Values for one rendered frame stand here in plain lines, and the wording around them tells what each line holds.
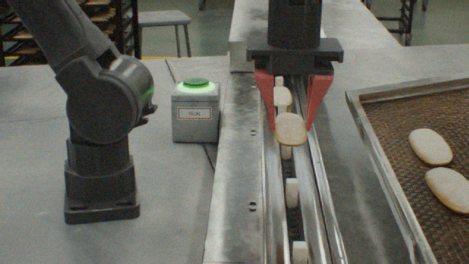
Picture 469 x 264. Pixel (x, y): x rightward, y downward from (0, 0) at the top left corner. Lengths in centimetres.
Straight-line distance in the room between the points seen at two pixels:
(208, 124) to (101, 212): 27
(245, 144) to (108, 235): 23
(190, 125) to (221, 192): 26
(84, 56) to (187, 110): 28
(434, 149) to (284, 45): 20
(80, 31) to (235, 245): 29
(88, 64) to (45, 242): 20
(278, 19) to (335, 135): 37
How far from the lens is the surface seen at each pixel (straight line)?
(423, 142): 77
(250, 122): 94
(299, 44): 69
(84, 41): 73
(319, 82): 70
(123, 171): 77
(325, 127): 105
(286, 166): 85
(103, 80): 71
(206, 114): 96
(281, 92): 109
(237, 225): 66
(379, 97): 95
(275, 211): 71
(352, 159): 93
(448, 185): 67
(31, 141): 103
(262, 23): 133
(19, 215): 81
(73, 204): 78
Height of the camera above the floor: 118
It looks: 21 degrees down
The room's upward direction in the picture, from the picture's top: straight up
